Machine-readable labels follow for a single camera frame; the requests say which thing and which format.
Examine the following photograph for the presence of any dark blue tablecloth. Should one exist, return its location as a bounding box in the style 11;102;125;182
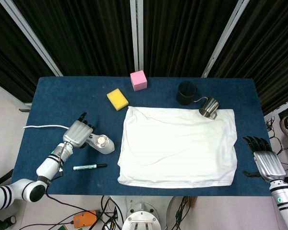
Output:
10;76;273;197

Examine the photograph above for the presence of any white handheld steam iron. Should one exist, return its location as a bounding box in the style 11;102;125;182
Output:
86;133;115;155

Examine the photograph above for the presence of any white iron power cord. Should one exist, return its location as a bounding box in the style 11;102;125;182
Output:
23;124;69;131

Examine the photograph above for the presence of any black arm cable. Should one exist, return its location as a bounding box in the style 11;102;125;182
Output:
46;143;101;215

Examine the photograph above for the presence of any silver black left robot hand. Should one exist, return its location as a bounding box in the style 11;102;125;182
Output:
63;112;96;149

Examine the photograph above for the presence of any white frame pole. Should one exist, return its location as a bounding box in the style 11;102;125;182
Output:
0;0;63;77
130;0;144;72
201;0;252;78

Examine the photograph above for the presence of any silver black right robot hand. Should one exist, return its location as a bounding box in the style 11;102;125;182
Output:
242;136;287;184

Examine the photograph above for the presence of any white folded garment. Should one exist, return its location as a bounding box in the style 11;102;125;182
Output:
117;106;238;190

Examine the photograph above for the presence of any pink foam cube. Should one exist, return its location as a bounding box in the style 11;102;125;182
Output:
130;70;148;92

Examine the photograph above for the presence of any metal robot base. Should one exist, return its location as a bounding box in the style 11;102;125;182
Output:
121;196;161;230

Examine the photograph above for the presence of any steel gooseneck pitcher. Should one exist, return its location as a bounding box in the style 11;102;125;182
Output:
193;97;220;120

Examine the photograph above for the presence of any black capped marker pen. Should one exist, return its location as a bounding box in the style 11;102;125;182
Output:
73;163;108;171

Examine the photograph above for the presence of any black curtain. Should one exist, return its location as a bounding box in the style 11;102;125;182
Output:
0;0;288;115

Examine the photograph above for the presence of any black mesh pen cup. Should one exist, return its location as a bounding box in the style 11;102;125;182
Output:
176;81;198;106

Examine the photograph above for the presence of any orange device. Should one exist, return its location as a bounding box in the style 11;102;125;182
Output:
73;210;98;228

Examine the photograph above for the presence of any yellow sponge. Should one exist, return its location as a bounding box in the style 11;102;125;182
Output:
107;88;130;112

